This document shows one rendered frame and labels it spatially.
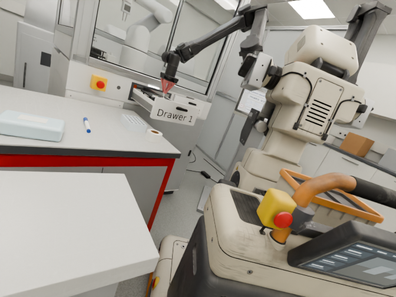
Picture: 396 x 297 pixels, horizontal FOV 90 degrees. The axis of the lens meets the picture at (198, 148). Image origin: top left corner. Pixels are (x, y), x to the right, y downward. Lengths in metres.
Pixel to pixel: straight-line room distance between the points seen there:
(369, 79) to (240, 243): 3.87
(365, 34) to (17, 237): 1.27
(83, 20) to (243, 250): 1.16
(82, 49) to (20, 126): 0.64
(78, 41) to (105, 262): 1.06
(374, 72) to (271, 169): 3.47
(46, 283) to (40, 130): 0.44
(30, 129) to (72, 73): 0.60
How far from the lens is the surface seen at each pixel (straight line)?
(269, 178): 0.85
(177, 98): 1.47
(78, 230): 0.43
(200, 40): 1.16
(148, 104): 1.13
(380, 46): 4.72
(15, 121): 0.72
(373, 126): 4.31
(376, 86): 4.09
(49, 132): 0.71
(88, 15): 1.25
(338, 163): 3.62
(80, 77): 1.26
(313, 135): 0.78
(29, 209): 0.47
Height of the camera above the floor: 1.06
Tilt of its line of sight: 17 degrees down
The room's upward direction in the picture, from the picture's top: 21 degrees clockwise
